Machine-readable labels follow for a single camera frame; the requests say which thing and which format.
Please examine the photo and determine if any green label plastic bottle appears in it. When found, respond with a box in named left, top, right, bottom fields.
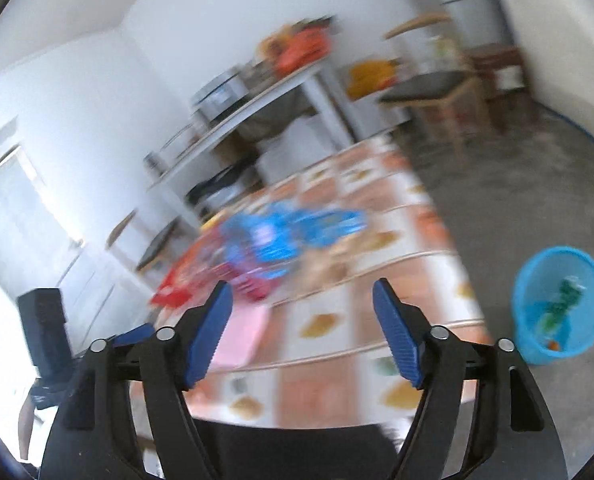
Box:
left=538, top=275, right=585, bottom=347

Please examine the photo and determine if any red snack bag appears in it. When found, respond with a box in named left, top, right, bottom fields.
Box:
left=149, top=237, right=218, bottom=309

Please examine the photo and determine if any pink scouring sponge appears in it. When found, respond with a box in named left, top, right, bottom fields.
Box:
left=209, top=304, right=271, bottom=372

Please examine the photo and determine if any blue plastic wrapper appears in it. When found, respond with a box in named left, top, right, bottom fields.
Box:
left=216, top=202, right=368, bottom=280

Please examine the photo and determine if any red milk drink can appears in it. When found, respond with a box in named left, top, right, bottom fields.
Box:
left=230, top=264, right=285, bottom=301

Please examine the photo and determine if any beige cloth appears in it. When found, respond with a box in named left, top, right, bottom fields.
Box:
left=296, top=237, right=360, bottom=294

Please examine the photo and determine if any blue plastic trash basket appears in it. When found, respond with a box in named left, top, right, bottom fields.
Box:
left=512, top=246, right=594, bottom=365

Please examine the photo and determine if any white door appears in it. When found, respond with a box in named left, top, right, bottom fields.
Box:
left=0, top=123, right=143, bottom=356

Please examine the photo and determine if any wooden chair left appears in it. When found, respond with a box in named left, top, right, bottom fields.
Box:
left=105, top=209, right=181, bottom=274

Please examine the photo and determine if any wooden chair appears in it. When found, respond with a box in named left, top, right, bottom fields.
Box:
left=105, top=209, right=181, bottom=274
left=378, top=12, right=493, bottom=172

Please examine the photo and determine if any black bag under table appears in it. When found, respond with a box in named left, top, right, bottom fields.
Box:
left=185, top=160, right=261, bottom=208

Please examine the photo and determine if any silver rice cooker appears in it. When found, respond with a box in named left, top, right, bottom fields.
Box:
left=192, top=67, right=250, bottom=124

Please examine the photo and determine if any wooden chair right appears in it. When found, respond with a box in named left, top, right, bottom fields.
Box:
left=378, top=12, right=493, bottom=172

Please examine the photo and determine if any dark wooden stool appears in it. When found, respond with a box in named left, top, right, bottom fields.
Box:
left=464, top=42, right=540, bottom=134

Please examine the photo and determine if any yellow bag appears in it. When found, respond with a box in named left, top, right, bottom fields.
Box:
left=347, top=58, right=397, bottom=101

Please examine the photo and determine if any white side table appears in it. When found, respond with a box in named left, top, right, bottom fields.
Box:
left=150, top=56, right=363, bottom=229

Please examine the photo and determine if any red plastic bag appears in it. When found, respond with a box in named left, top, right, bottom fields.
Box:
left=274, top=27, right=330, bottom=77

